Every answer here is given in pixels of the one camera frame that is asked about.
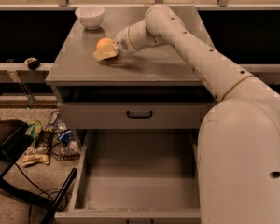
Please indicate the black yellow tape measure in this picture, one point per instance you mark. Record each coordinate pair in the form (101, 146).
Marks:
(32, 63)

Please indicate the closed grey upper drawer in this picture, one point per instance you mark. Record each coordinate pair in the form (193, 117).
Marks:
(80, 116)

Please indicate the open grey middle drawer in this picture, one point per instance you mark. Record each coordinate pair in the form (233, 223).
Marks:
(135, 177)

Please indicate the orange fruit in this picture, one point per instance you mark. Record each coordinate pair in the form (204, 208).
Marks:
(104, 43)

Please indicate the white bowl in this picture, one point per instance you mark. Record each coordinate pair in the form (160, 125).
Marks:
(90, 17)

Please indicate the black stand leg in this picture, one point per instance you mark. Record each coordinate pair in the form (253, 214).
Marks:
(58, 199)

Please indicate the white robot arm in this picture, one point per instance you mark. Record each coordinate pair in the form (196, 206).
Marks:
(238, 155)

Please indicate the grey drawer cabinet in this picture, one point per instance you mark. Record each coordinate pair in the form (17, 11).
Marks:
(153, 76)

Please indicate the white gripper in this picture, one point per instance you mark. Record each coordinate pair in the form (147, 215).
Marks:
(123, 42)

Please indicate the black chair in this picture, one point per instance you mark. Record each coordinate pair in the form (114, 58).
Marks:
(13, 141)

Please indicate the snack bag on floor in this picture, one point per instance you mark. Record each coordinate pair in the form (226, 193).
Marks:
(35, 155)

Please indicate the green snack bag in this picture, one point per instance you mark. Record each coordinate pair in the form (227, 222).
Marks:
(34, 130)

